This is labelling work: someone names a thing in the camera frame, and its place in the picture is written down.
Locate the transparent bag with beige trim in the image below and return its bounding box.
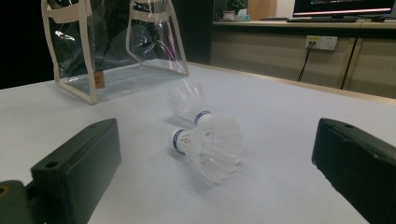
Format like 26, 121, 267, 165
41, 0, 191, 105

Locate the white shuttlecock with blue band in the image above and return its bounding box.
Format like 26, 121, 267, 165
166, 78, 215, 127
168, 117, 245, 185

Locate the long wooden counter desk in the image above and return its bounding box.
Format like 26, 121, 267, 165
209, 20, 396, 100

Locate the wooden door panel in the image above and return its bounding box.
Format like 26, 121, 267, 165
247, 0, 277, 21

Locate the black computer monitor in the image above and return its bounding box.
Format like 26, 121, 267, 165
292, 0, 396, 18

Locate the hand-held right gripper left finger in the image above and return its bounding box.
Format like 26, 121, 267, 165
31, 118, 122, 224

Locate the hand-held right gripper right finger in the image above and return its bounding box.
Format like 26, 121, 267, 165
311, 117, 396, 224

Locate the black power cable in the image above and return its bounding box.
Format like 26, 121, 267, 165
297, 41, 316, 83

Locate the white wall socket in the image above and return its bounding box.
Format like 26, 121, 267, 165
304, 35, 339, 51

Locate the teal tissue box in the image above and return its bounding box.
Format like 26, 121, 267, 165
234, 8, 251, 22

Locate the green potted plant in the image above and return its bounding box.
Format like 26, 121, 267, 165
226, 0, 247, 12

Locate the black keyboard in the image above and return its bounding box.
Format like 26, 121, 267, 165
286, 17, 360, 23

